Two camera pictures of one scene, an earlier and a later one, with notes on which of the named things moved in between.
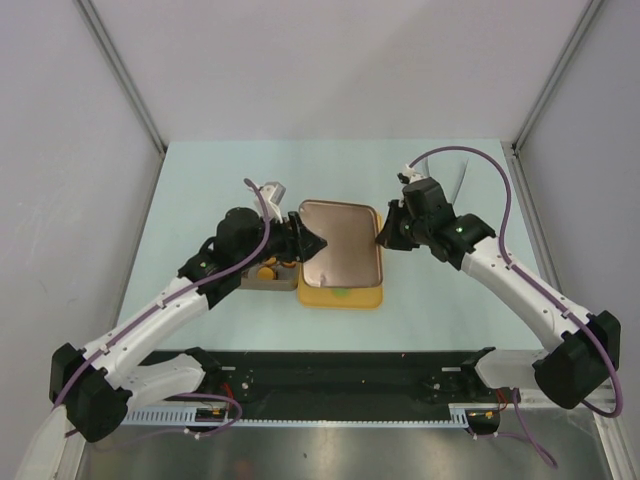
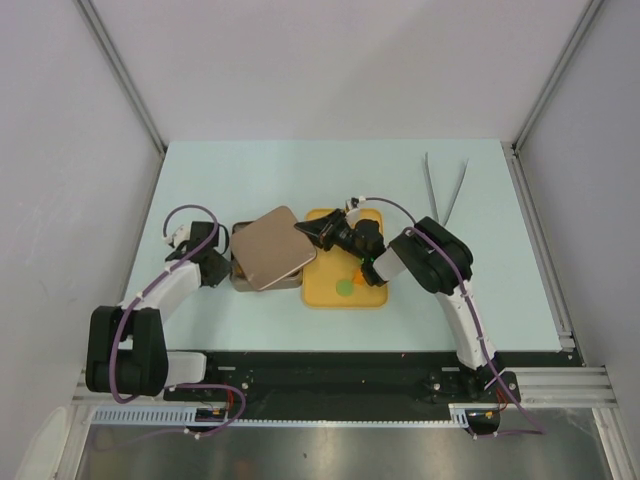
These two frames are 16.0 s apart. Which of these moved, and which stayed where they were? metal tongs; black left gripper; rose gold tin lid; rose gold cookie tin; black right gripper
Moved: black left gripper; rose gold tin lid; black right gripper
Stayed: metal tongs; rose gold cookie tin
